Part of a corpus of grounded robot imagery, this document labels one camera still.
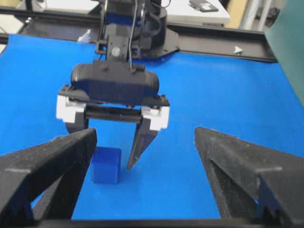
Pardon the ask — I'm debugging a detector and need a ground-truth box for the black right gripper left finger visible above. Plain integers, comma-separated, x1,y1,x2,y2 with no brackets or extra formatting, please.
0,128,97,221

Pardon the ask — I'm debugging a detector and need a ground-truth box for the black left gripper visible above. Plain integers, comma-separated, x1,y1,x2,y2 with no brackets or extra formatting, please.
56,85,170,170

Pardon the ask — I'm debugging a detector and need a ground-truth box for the small white paper scrap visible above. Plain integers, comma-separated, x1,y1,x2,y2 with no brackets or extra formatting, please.
233,46,243,55

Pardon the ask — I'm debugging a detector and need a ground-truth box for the blue table mat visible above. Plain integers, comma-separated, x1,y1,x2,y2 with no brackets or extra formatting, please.
0,35,304,220

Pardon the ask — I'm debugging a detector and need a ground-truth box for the green backdrop sheet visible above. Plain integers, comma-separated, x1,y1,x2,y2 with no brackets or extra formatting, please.
265,0,304,105

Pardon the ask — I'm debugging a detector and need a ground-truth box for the black aluminium frame rail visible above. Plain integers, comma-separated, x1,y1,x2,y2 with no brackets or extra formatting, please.
0,7,277,63

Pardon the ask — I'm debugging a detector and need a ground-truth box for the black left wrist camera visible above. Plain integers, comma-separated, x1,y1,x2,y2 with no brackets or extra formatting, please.
71,61,159,105

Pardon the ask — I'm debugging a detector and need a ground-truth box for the blue block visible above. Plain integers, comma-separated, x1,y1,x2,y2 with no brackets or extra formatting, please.
91,147,122,184

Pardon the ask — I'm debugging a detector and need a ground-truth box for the white office desk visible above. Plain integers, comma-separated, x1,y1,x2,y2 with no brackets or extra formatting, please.
34,0,230,25

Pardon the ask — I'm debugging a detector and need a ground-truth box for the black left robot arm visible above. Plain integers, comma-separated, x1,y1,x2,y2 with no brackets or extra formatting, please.
56,0,179,170

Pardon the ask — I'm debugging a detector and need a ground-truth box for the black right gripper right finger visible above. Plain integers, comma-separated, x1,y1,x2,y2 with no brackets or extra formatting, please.
194,127,304,225

